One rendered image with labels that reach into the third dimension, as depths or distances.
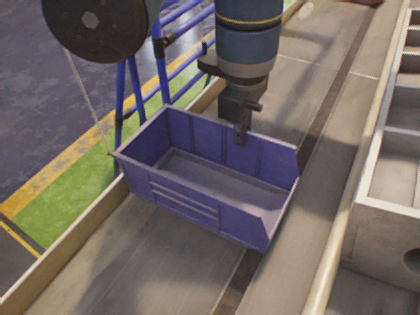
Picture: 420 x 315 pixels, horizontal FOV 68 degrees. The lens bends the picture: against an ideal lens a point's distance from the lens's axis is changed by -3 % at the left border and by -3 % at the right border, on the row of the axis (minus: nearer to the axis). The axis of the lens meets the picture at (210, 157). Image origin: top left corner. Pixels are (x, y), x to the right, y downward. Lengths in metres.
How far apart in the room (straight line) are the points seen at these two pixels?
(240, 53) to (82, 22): 0.26
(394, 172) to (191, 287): 0.43
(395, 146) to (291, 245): 0.28
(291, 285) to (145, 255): 0.29
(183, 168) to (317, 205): 0.33
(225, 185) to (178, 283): 0.25
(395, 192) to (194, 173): 0.44
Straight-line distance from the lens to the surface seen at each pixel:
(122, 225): 0.73
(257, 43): 0.52
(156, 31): 0.93
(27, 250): 1.31
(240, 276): 0.65
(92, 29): 0.35
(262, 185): 0.75
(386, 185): 0.64
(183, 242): 0.68
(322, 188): 0.80
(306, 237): 0.71
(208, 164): 0.79
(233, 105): 0.57
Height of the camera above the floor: 1.34
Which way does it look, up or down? 45 degrees down
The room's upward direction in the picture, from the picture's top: 2 degrees counter-clockwise
